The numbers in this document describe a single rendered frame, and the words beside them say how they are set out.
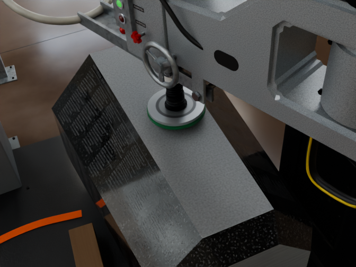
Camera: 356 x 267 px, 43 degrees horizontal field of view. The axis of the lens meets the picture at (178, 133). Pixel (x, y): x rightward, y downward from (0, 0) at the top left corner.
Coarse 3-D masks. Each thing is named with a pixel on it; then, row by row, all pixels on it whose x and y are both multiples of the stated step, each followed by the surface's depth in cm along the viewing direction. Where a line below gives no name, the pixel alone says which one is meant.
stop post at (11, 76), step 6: (0, 60) 326; (0, 66) 329; (12, 66) 346; (0, 72) 332; (6, 72) 338; (12, 72) 341; (0, 78) 335; (6, 78) 335; (12, 78) 335; (0, 84) 332
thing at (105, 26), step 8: (104, 8) 178; (112, 8) 174; (80, 16) 173; (88, 16) 170; (96, 16) 178; (104, 16) 178; (112, 16) 177; (88, 24) 171; (96, 24) 167; (104, 24) 174; (112, 24) 174; (96, 32) 170; (104, 32) 165; (112, 32) 162; (120, 32) 169; (112, 40) 164; (120, 40) 160; (136, 56) 158; (184, 72) 144; (184, 80) 144; (208, 88) 138; (192, 96) 140; (208, 96) 140
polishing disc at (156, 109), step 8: (184, 88) 174; (152, 96) 172; (160, 96) 172; (152, 104) 169; (160, 104) 169; (192, 104) 167; (200, 104) 167; (152, 112) 166; (160, 112) 165; (168, 112) 165; (176, 112) 165; (184, 112) 165; (192, 112) 164; (200, 112) 164; (160, 120) 162; (168, 120) 162; (176, 120) 162; (184, 120) 161; (192, 120) 162
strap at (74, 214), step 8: (56, 216) 241; (64, 216) 241; (72, 216) 240; (80, 216) 240; (32, 224) 238; (40, 224) 238; (48, 224) 238; (8, 232) 236; (16, 232) 235; (24, 232) 235; (0, 240) 232
